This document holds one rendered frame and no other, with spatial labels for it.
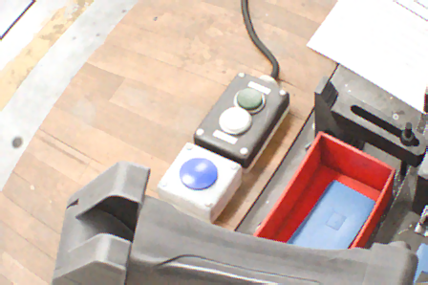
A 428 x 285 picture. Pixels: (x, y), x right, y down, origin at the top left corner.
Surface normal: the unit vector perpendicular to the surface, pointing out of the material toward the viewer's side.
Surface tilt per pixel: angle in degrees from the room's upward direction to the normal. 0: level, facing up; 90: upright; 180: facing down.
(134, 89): 0
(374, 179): 90
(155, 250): 15
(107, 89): 0
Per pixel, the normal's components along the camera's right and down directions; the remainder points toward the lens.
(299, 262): 0.19, -0.54
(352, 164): -0.50, 0.71
